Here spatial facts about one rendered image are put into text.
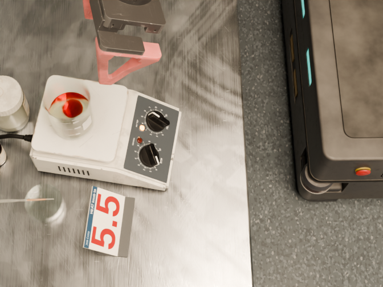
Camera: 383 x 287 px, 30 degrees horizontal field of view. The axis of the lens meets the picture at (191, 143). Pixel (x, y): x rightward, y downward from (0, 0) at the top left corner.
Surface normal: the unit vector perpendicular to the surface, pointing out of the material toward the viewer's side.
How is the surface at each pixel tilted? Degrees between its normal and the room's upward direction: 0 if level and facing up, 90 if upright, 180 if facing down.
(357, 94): 0
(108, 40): 27
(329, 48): 0
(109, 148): 0
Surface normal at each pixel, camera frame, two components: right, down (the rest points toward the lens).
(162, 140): 0.53, -0.24
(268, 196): 0.04, -0.36
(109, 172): -0.15, 0.92
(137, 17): 0.40, -0.57
